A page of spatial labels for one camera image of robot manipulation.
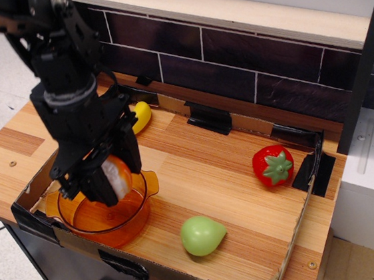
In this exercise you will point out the black vertical post right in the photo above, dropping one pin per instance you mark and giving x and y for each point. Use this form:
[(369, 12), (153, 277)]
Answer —
[(361, 83)]

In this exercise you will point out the red toy strawberry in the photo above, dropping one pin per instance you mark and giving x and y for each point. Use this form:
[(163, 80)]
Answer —
[(273, 165)]

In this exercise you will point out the yellow toy banana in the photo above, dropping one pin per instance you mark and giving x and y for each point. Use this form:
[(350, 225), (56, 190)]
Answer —
[(143, 115)]

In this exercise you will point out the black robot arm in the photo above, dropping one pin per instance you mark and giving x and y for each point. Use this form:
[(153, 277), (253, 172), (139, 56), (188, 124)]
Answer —
[(60, 49)]

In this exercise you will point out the orange transparent plastic pot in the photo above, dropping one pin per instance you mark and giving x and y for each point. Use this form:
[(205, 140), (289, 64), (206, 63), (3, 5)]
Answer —
[(113, 226)]

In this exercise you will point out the cardboard fence with black tape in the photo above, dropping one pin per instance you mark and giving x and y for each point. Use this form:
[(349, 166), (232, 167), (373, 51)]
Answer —
[(274, 233)]

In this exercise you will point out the salmon sushi toy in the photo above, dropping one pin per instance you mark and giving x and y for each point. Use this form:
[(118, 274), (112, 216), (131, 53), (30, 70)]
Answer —
[(119, 176)]

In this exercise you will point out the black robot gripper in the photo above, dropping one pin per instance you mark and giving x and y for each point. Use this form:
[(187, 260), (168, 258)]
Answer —
[(88, 129)]

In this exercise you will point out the dark brick backsplash panel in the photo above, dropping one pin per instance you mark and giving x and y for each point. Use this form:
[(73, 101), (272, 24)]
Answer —
[(299, 77)]

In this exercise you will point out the green toy pear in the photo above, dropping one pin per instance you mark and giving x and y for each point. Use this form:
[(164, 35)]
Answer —
[(201, 235)]

